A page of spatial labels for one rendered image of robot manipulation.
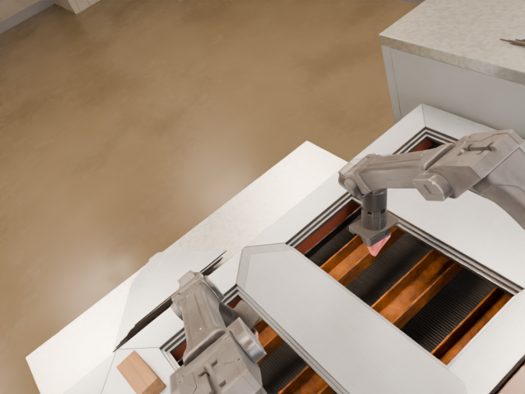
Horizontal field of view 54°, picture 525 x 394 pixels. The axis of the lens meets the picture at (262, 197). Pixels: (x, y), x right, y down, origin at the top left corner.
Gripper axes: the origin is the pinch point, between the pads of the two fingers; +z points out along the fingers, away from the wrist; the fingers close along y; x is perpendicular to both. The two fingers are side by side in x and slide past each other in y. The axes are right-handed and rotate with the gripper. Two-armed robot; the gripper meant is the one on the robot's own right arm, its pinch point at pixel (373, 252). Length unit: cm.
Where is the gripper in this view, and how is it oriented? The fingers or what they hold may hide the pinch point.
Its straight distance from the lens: 130.4
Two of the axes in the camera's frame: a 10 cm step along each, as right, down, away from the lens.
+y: -8.1, 4.1, -4.1
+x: 5.7, 4.3, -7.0
